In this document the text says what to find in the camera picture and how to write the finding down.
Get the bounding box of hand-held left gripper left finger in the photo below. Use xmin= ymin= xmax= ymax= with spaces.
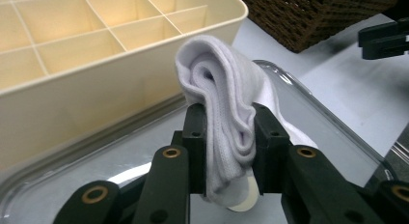
xmin=131 ymin=102 xmax=207 ymax=224

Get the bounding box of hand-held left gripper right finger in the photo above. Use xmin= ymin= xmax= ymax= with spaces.
xmin=252 ymin=102 xmax=384 ymax=224

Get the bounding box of clear plastic lid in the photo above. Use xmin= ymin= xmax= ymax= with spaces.
xmin=0 ymin=59 xmax=396 ymax=224

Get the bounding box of brown wicker basket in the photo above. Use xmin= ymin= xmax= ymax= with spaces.
xmin=232 ymin=0 xmax=406 ymax=54

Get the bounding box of white sock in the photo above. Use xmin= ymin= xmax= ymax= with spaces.
xmin=192 ymin=61 xmax=259 ymax=174
xmin=175 ymin=35 xmax=317 ymax=212

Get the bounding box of cream divided storage box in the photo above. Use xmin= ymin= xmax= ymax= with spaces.
xmin=0 ymin=0 xmax=249 ymax=170

